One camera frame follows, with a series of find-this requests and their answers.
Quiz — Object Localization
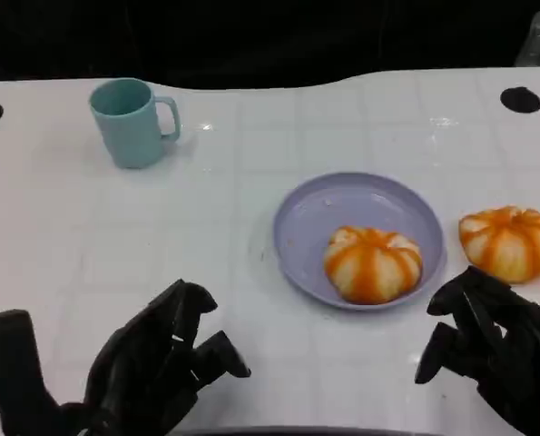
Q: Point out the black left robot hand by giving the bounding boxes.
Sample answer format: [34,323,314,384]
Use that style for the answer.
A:
[58,279,252,436]

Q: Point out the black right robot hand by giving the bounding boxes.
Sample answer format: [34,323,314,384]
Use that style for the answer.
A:
[414,266,540,436]

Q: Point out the orange and white bread roll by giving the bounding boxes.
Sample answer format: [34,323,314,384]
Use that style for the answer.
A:
[322,225,424,305]
[458,205,540,285]

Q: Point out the lilac plate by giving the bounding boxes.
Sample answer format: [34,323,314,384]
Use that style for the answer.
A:
[271,171,447,312]

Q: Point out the pale green mug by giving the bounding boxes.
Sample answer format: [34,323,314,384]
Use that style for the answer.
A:
[89,77,182,170]

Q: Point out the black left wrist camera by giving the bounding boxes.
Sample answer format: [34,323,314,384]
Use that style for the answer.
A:
[0,309,64,436]

